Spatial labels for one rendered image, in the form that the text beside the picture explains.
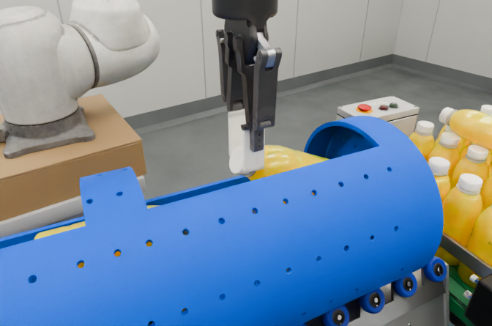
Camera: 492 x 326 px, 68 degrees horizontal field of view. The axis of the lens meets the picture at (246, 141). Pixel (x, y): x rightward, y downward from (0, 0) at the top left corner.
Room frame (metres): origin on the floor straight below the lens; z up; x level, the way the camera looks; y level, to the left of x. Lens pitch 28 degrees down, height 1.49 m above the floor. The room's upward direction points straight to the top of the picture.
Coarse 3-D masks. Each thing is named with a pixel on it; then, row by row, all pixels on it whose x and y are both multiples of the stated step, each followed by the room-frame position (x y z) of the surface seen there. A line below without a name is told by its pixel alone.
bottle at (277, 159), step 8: (264, 152) 0.45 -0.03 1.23; (272, 152) 0.45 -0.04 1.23; (280, 152) 0.45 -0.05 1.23; (288, 152) 0.46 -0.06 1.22; (296, 152) 0.47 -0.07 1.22; (304, 152) 0.49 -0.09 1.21; (264, 160) 0.44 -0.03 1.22; (272, 160) 0.44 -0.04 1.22; (280, 160) 0.44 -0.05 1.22; (288, 160) 0.45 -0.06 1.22; (296, 160) 0.45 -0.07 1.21; (304, 160) 0.46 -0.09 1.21; (312, 160) 0.47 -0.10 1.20; (320, 160) 0.49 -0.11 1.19; (264, 168) 0.43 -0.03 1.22; (272, 168) 0.43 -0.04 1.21; (280, 168) 0.43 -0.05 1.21; (288, 168) 0.44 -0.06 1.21; (248, 176) 0.43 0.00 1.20; (256, 176) 0.43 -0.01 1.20; (264, 176) 0.43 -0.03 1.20
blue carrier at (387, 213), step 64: (320, 128) 0.60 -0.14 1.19; (384, 128) 0.52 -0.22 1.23; (128, 192) 0.35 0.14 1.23; (192, 192) 0.54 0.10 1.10; (256, 192) 0.37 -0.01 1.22; (320, 192) 0.39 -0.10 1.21; (384, 192) 0.41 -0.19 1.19; (0, 256) 0.26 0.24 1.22; (64, 256) 0.27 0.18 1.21; (128, 256) 0.28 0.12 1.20; (192, 256) 0.29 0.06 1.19; (256, 256) 0.31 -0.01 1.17; (320, 256) 0.33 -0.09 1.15; (384, 256) 0.37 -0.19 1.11; (0, 320) 0.21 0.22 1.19; (64, 320) 0.23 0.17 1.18; (128, 320) 0.24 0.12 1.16; (192, 320) 0.26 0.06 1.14; (256, 320) 0.28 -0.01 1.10
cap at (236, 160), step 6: (234, 150) 0.45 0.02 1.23; (240, 150) 0.44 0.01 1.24; (234, 156) 0.45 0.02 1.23; (240, 156) 0.43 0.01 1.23; (234, 162) 0.44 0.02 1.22; (240, 162) 0.43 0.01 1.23; (234, 168) 0.43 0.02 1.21; (240, 168) 0.42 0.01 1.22; (240, 174) 0.43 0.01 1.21; (246, 174) 0.43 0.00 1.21
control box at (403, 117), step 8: (392, 96) 1.01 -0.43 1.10; (352, 104) 0.95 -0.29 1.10; (368, 104) 0.94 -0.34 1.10; (376, 104) 0.94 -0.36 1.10; (384, 104) 0.95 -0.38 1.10; (400, 104) 0.95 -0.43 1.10; (408, 104) 0.95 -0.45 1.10; (344, 112) 0.90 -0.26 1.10; (352, 112) 0.89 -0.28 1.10; (360, 112) 0.89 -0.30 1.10; (368, 112) 0.89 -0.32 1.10; (376, 112) 0.89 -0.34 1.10; (384, 112) 0.89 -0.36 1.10; (392, 112) 0.89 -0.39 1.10; (400, 112) 0.90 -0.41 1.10; (408, 112) 0.91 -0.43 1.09; (416, 112) 0.92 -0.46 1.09; (384, 120) 0.87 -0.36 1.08; (392, 120) 0.89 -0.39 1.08; (400, 120) 0.90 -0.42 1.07; (408, 120) 0.91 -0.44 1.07; (400, 128) 0.90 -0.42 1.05; (408, 128) 0.91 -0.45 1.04; (408, 136) 0.92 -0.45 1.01
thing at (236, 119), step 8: (232, 112) 0.46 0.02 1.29; (240, 112) 0.46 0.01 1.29; (232, 120) 0.46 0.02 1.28; (240, 120) 0.46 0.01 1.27; (232, 128) 0.46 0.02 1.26; (240, 128) 0.46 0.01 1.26; (232, 136) 0.46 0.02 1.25; (240, 136) 0.46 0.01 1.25; (232, 144) 0.46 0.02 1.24; (240, 144) 0.46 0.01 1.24
